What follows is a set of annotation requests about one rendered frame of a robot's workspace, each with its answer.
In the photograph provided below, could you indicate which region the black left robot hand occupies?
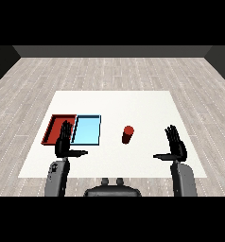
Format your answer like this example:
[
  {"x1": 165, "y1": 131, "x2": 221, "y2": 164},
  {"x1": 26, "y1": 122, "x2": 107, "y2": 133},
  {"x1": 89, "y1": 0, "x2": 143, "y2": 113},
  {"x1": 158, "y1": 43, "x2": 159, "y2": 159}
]
[{"x1": 54, "y1": 119, "x2": 89, "y2": 159}]

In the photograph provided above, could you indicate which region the dark grey robot body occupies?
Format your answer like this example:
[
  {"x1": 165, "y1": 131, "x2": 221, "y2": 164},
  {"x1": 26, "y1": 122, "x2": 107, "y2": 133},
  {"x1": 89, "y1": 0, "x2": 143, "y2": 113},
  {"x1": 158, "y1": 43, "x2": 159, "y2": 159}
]
[{"x1": 83, "y1": 178, "x2": 143, "y2": 198}]

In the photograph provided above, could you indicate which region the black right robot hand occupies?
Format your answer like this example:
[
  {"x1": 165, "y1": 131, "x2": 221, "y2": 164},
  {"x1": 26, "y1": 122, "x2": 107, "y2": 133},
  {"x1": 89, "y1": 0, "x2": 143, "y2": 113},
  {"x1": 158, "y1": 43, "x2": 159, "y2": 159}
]
[{"x1": 152, "y1": 124, "x2": 188, "y2": 162}]

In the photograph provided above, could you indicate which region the red shallow open box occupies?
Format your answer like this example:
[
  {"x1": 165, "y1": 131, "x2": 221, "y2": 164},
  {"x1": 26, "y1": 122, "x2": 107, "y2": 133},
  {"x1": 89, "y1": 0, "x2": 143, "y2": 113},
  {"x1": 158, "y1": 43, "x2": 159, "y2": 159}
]
[{"x1": 41, "y1": 113, "x2": 78, "y2": 147}]

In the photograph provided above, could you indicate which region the light blue shallow open box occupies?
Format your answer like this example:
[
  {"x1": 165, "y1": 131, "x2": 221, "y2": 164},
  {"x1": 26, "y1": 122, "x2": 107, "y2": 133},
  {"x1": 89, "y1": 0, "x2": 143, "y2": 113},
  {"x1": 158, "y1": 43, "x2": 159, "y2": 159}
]
[{"x1": 70, "y1": 114, "x2": 102, "y2": 147}]

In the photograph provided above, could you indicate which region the red can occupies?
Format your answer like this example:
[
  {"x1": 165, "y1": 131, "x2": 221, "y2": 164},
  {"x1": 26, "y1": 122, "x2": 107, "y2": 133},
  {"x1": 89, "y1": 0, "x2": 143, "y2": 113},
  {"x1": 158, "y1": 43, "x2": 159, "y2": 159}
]
[{"x1": 121, "y1": 125, "x2": 135, "y2": 146}]

